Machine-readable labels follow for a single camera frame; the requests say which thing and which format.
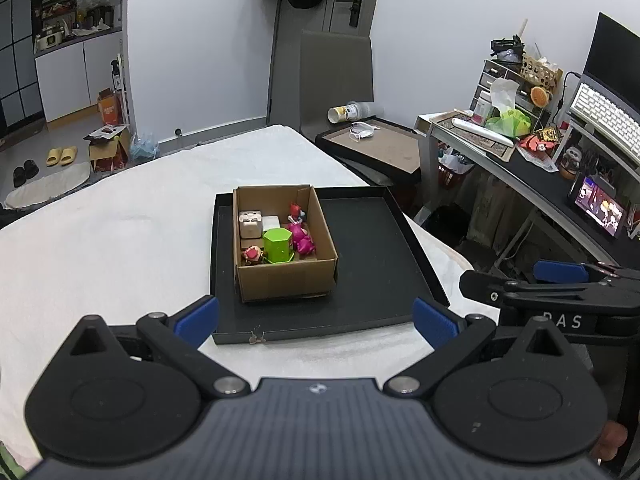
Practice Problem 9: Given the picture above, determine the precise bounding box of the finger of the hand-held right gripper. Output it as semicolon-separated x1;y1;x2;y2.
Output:
459;270;626;306
533;259;621;283

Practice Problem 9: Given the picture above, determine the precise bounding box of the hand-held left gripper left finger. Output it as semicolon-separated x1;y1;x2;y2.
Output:
67;296;251;400

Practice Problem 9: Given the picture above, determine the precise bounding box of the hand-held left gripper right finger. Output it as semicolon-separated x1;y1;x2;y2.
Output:
384;298;576;397

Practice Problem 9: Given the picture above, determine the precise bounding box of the black tray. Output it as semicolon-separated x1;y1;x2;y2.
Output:
210;186;451;346

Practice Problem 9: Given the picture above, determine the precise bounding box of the green hexagonal box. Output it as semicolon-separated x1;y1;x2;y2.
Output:
262;228;295;265

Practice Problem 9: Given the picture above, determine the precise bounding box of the pink toy figure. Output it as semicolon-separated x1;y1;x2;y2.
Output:
287;221;317;256

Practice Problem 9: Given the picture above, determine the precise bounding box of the person's right hand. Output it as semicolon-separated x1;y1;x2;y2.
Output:
594;420;629;463

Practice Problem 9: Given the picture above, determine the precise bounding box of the small tablet screen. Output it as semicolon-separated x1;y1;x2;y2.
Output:
566;172;628;239

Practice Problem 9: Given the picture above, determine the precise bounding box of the grey desk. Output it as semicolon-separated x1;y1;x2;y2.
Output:
414;110;640;281

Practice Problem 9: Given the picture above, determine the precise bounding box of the small printed cube box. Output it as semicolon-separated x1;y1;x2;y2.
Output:
238;211;264;241

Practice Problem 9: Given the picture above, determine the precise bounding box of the brown figurine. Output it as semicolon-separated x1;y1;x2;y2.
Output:
559;145;586;181

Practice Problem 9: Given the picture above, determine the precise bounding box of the red basket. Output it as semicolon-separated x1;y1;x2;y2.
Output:
437;157;476;191

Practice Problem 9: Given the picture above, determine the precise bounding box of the red snack packet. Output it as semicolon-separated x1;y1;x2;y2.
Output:
517;127;560;153

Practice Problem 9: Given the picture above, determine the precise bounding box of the green plastic bag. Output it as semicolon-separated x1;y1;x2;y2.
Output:
485;109;532;138

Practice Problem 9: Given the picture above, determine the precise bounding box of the white wrist rest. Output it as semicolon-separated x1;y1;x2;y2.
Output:
451;117;517;148

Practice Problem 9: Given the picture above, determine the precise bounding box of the white keyboard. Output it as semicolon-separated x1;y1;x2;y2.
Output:
570;82;640;158

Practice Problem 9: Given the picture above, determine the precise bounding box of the patterned tray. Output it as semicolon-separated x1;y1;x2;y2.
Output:
430;110;516;161

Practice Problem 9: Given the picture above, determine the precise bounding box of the blue plastic bag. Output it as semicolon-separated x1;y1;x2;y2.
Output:
129;132;161;163

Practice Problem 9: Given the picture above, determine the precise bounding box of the white jar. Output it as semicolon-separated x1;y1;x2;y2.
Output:
472;95;493;126

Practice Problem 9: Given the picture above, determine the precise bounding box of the white tissue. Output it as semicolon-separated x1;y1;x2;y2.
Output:
490;77;523;111

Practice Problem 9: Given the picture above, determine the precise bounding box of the red cardboard box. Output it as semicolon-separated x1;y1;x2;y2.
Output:
82;125;132;173

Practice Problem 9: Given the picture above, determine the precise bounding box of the white rug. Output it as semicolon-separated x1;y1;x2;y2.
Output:
4;162;91;209

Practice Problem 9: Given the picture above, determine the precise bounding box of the white face mask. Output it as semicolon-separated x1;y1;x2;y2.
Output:
350;122;381;142

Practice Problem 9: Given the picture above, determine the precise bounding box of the wooden patterned rack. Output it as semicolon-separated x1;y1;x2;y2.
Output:
520;52;563;96

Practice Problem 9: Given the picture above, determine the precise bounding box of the grey drawer organizer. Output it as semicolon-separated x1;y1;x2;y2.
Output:
480;58;536;111

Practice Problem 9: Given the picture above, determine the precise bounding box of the paper cup lying down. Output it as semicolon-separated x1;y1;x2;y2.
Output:
327;101;383;125

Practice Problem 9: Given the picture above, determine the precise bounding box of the orange box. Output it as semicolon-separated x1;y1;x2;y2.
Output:
96;88;123;127

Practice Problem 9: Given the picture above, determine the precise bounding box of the black gadget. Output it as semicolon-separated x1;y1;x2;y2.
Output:
490;35;526;63

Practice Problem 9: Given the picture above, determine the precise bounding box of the black monitor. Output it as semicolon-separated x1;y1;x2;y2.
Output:
582;11;640;98

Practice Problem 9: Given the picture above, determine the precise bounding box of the grey metal pole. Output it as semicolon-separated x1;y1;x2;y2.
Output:
266;0;281;128

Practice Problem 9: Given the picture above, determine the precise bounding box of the white kitchen cabinet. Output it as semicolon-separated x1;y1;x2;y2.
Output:
34;32;126;123

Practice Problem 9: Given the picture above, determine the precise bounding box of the black grid door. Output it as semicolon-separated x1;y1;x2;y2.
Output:
0;0;45;136

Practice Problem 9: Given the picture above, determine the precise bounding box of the brown board with black frame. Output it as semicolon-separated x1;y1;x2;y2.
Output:
315;117;426;186

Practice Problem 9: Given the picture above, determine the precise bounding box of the black door lock handle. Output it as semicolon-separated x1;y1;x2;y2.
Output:
336;0;364;28

